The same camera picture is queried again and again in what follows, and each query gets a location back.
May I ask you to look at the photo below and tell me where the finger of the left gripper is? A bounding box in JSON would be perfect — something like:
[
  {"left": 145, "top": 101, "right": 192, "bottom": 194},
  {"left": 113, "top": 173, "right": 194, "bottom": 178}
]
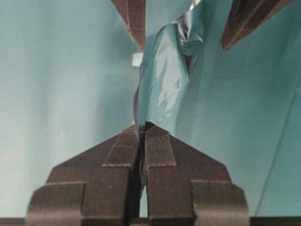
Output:
[
  {"left": 221, "top": 0, "right": 293, "bottom": 50},
  {"left": 111, "top": 0, "right": 146, "bottom": 50}
]

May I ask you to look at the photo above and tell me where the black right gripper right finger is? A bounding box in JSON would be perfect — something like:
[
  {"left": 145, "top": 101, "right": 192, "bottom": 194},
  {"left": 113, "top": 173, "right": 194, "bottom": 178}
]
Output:
[{"left": 144, "top": 122, "right": 250, "bottom": 226}]

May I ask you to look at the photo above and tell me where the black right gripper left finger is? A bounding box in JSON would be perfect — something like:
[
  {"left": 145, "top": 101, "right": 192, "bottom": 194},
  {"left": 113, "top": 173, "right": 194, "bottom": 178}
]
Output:
[{"left": 25, "top": 126, "right": 141, "bottom": 226}]

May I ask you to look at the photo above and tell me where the silver zip bag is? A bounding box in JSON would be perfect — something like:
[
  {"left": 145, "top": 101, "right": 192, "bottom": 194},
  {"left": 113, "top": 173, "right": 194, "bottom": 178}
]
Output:
[{"left": 131, "top": 0, "right": 209, "bottom": 196}]

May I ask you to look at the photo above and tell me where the clear tape piece upper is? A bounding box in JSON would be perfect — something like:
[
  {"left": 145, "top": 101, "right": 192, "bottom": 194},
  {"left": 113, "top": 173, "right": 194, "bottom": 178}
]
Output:
[{"left": 132, "top": 52, "right": 143, "bottom": 67}]

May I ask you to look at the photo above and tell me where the teal table cloth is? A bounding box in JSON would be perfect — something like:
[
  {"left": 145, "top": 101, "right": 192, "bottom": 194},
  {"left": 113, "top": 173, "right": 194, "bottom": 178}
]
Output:
[{"left": 0, "top": 0, "right": 301, "bottom": 217}]

